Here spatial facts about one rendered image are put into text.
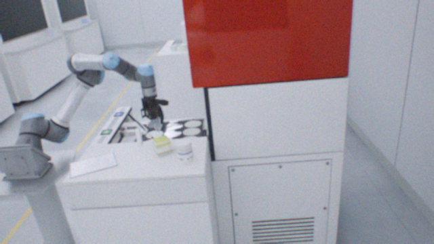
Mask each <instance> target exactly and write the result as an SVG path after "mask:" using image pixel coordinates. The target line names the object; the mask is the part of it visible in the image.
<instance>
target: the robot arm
mask: <svg viewBox="0 0 434 244"><path fill-rule="evenodd" d="M66 65H67V67H68V69H69V70H70V71H71V72H72V73H74V74H75V75H76V77H75V78H76V82H75V84H74V86H73V88H72V90H71V91H70V92H69V94H68V96H67V97H66V99H65V101H64V102H63V103H62V106H61V107H60V109H59V110H58V113H57V115H54V116H51V118H50V120H48V119H46V118H45V115H44V114H42V113H26V114H24V115H23V116H22V120H21V125H20V132H19V136H18V139H17V140H16V143H15V144H14V145H23V144H31V145H32V146H34V147H35V148H37V149H39V150H40V151H42V152H43V145H42V141H41V139H44V140H48V141H50V142H55V143H62V142H64V141H65V140H66V139H67V138H68V137H69V136H70V132H71V129H70V126H71V125H70V123H69V122H70V121H71V118H72V116H73V115H74V114H75V112H76V111H77V109H78V108H79V106H80V104H81V103H82V101H83V99H84V98H85V96H86V95H87V92H88V90H89V89H92V88H94V87H95V85H100V84H101V83H102V82H103V81H104V76H105V71H106V70H112V71H115V72H116V73H118V74H120V75H122V76H123V78H124V79H125V80H128V81H133V82H140V83H141V88H142V95H143V98H141V99H142V109H141V112H142V111H144V115H142V118H144V117H146V118H149V119H150V123H149V128H152V127H154V129H156V130H157V132H160V130H161V128H162V125H163V121H164V113H163V110H162V107H160V105H161V106H168V103H169V101H167V100H160V99H156V97H157V86H156V81H155V72H154V70H153V65H152V64H149V63H146V64H140V65H139V66H138V67H137V66H134V65H133V64H131V63H130V62H128V61H126V60H125V59H123V58H120V57H119V56H118V55H117V54H114V53H112V52H107V53H105V55H85V54H82V53H79V52H76V53H73V54H71V55H70V56H69V57H68V58H67V61H66ZM159 104H160V105H159Z"/></svg>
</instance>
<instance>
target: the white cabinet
mask: <svg viewBox="0 0 434 244"><path fill-rule="evenodd" d="M71 213H72V216H73V219H74V222H75V225H76V227H77V231H78V233H79V237H80V239H81V243H82V244H220V241H219V234H218V223H217V217H216V204H215V198H214V186H213V179H212V168H211V161H210V179H209V192H208V201H200V202H190V203H160V204H150V205H130V206H120V207H101V208H80V209H71Z"/></svg>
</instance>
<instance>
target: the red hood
mask: <svg viewBox="0 0 434 244"><path fill-rule="evenodd" d="M182 10H183V16H184V26H185V32H186V41H187V47H188V53H189V63H190V70H191V79H192V85H193V88H202V87H216V86H224V85H240V84H249V83H265V82H274V81H297V80H307V79H322V78H330V77H346V76H349V60H350V50H351V33H352V28H351V25H352V16H353V0H182Z"/></svg>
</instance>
